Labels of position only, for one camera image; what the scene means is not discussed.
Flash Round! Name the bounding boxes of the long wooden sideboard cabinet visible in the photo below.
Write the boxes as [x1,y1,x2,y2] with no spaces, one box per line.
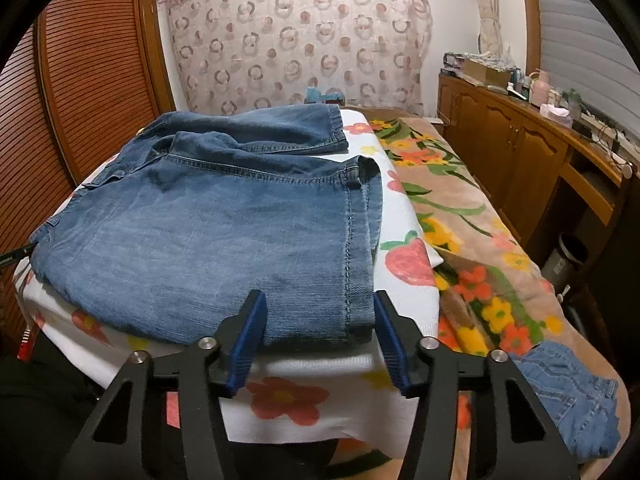
[437,74,632,263]

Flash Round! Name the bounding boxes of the brown floral blanket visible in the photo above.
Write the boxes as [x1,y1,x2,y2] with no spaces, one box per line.
[356,110,620,379]

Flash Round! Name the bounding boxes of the pink bottle on sideboard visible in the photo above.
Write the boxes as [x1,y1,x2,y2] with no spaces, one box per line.
[529,70,550,107]

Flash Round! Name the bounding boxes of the grey window blind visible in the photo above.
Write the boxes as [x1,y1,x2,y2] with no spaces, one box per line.
[538,0,639,139]

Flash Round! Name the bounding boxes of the blue denim pants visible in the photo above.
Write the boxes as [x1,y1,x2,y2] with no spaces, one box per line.
[30,104,383,350]

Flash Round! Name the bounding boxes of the cardboard box on sideboard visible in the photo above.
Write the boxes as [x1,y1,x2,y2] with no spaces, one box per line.
[462,58,511,89]

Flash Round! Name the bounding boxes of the cream lace tied curtain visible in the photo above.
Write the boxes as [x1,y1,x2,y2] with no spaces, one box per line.
[476,0,503,56]

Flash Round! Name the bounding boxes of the pink circle patterned curtain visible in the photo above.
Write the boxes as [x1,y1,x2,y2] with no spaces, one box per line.
[160,0,433,115]

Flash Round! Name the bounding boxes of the white floral strawberry towel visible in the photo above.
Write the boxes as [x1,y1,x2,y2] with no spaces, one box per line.
[13,110,442,458]

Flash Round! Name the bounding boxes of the blue item at bed end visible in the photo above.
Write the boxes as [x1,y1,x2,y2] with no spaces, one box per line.
[304,87,345,106]

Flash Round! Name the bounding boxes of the silver trash bin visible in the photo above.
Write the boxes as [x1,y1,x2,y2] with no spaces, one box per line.
[541,233,589,292]

